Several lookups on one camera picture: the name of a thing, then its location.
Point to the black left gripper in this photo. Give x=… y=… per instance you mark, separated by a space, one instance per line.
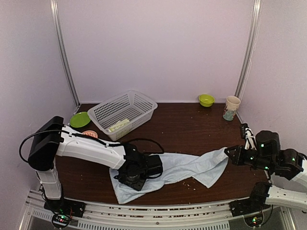
x=137 y=186

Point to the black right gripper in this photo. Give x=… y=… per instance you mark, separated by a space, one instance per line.
x=238 y=158

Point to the light blue towel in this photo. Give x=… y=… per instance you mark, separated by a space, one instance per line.
x=177 y=167

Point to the green patterned white towel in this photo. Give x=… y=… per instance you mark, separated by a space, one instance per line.
x=118 y=125

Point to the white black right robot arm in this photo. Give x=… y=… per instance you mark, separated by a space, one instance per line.
x=288 y=164

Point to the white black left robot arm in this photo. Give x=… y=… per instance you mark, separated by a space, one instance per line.
x=54 y=138

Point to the floral ceramic cup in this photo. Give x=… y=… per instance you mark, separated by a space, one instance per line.
x=231 y=106

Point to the red patterned bowl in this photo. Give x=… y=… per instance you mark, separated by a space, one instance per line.
x=90 y=133

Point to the white perforated plastic basket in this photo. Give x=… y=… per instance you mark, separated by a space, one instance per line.
x=132 y=105

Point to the small green bowl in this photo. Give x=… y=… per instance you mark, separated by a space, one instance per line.
x=206 y=100

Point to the right circuit board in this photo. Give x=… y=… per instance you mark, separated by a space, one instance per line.
x=254 y=221

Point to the circuit board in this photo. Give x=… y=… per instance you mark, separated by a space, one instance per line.
x=254 y=221
x=60 y=220

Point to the green plate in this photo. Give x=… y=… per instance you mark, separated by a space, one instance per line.
x=79 y=120

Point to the left circuit board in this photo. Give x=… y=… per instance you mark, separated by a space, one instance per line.
x=60 y=220

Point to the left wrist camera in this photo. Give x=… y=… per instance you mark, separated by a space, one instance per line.
x=153 y=168

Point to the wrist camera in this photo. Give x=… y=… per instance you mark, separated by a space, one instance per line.
x=266 y=143
x=153 y=168

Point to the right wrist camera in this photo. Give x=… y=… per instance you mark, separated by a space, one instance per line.
x=266 y=143

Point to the right aluminium corner post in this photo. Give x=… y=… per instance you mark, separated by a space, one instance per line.
x=253 y=31

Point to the aluminium corner post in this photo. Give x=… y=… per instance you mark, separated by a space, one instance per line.
x=62 y=51
x=253 y=31

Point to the left aluminium corner post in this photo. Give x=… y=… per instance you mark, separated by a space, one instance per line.
x=62 y=51

